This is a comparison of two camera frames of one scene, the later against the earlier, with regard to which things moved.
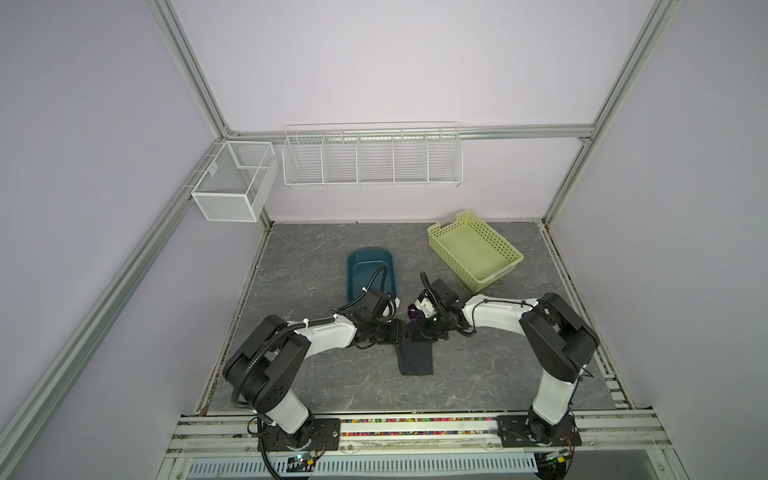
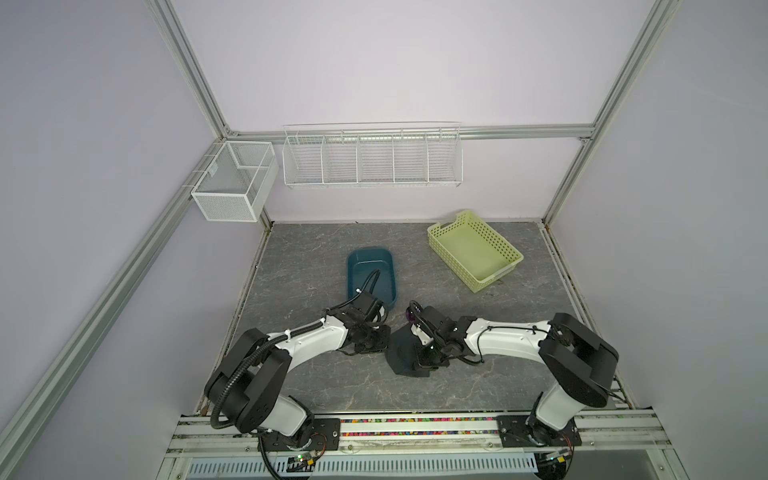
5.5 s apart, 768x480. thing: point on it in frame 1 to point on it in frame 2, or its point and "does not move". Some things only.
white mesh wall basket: [237, 181] does not move
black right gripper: [419, 332] to [420, 362]
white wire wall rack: [373, 155] does not move
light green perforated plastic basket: [473, 251] does not move
